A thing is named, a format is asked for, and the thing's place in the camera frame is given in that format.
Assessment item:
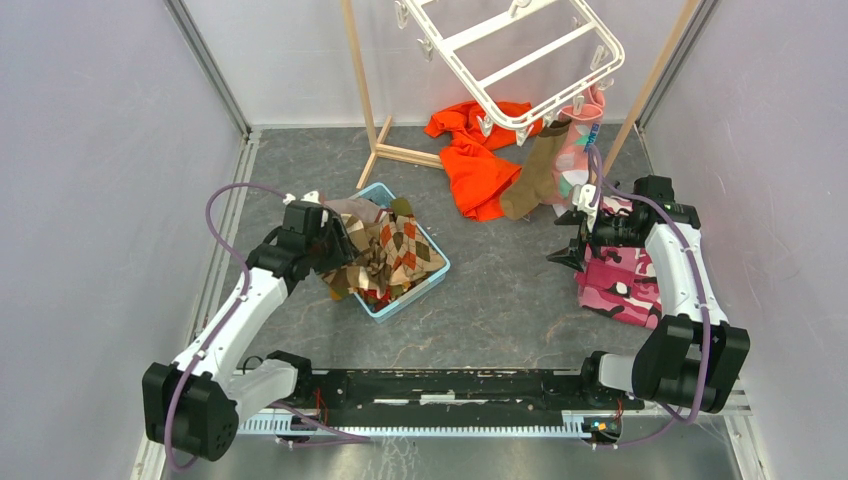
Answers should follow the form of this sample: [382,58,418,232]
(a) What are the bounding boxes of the brown tan sock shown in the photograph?
[499,119,571,220]

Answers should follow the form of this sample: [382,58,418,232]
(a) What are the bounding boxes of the pink sock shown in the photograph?
[569,87,606,170]
[537,118,598,205]

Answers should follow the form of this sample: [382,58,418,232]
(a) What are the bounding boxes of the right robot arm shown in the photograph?
[548,175,750,413]

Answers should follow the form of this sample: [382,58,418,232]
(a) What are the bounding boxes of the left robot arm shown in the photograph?
[142,200,356,461]

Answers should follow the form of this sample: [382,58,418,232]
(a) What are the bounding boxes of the pile of socks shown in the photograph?
[321,197,445,310]

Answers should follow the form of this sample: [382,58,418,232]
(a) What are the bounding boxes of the white clip hanger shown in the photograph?
[394,1,626,144]

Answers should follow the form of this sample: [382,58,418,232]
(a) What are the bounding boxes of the pink camouflage backpack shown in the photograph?
[573,195,667,331]

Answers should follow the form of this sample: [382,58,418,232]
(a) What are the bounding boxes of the light blue basket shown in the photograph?
[350,182,452,324]

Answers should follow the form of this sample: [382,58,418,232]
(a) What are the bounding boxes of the orange shirt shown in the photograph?
[424,101,521,222]

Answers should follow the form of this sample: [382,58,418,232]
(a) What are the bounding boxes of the wooden drying rack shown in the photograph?
[340,1,712,189]

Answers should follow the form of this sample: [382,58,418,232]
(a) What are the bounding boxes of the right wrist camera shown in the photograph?
[571,184,602,233]

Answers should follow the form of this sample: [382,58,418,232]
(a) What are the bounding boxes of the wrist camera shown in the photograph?
[283,190,331,228]
[571,184,602,233]

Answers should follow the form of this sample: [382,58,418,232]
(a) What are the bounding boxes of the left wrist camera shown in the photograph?
[283,190,331,228]

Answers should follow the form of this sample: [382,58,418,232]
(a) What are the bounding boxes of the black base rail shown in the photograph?
[284,369,645,432]

